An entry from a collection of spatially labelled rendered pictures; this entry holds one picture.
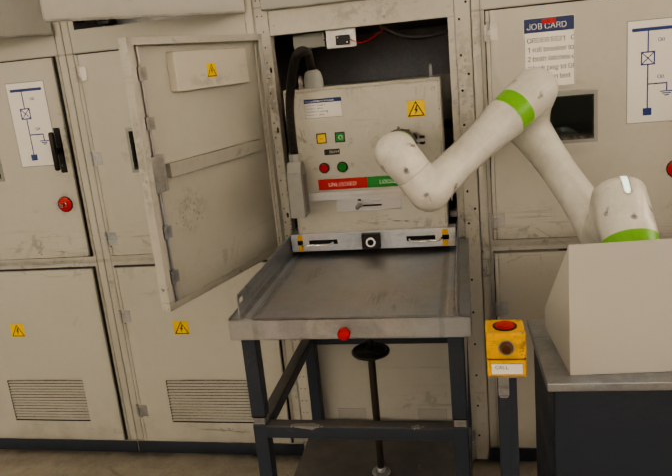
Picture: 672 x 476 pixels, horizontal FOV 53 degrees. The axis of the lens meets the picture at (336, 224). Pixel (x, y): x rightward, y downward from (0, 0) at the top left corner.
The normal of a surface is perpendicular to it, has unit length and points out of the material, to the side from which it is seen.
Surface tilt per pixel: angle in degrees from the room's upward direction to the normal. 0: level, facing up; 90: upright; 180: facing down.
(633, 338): 90
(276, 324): 90
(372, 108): 90
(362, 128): 90
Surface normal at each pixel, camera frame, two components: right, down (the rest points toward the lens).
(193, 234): 0.89, 0.03
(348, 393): -0.18, 0.25
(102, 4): 0.59, 0.14
